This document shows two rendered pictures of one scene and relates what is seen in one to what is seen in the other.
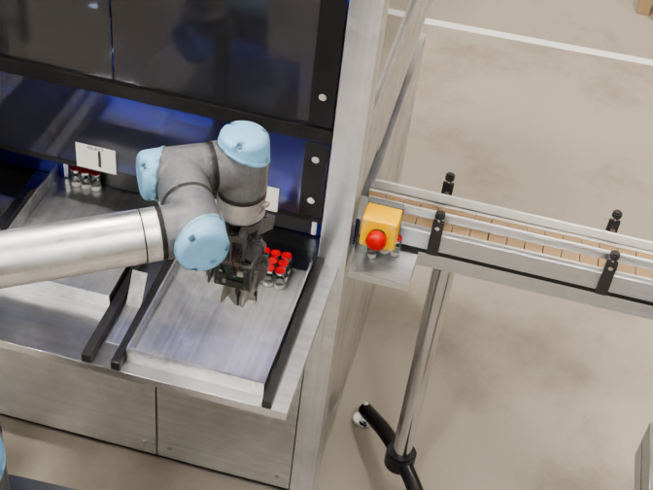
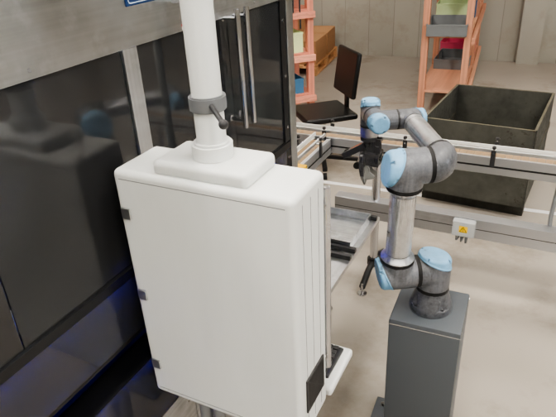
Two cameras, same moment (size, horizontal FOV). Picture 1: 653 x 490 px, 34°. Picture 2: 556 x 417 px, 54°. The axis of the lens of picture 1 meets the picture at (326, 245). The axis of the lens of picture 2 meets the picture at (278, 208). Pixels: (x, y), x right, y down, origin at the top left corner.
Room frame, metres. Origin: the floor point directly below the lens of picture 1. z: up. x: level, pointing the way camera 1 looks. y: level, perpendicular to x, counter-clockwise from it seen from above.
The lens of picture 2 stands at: (0.94, 2.20, 2.08)
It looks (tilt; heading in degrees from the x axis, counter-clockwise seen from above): 28 degrees down; 289
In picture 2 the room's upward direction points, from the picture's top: 3 degrees counter-clockwise
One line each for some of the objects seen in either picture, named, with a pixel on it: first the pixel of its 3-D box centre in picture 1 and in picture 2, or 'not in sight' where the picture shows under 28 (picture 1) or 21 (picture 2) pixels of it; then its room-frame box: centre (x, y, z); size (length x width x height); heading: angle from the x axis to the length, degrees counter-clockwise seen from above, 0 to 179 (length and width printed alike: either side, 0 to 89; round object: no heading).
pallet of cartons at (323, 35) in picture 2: not in sight; (299, 38); (3.35, -6.27, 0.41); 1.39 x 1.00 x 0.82; 84
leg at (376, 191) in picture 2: not in sight; (375, 213); (1.34, -0.77, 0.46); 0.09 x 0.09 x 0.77; 81
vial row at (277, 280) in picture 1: (241, 268); not in sight; (1.54, 0.16, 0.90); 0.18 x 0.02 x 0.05; 81
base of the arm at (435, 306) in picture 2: not in sight; (431, 294); (0.95, 0.51, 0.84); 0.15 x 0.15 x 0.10
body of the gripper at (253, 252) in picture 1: (237, 245); (371, 150); (1.24, 0.14, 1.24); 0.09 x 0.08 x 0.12; 171
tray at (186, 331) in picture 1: (223, 308); (323, 223); (1.43, 0.18, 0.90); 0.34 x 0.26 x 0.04; 171
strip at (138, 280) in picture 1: (126, 306); not in sight; (1.39, 0.36, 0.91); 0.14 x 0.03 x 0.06; 171
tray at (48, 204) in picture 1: (81, 231); not in sight; (1.60, 0.50, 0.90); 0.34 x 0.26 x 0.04; 171
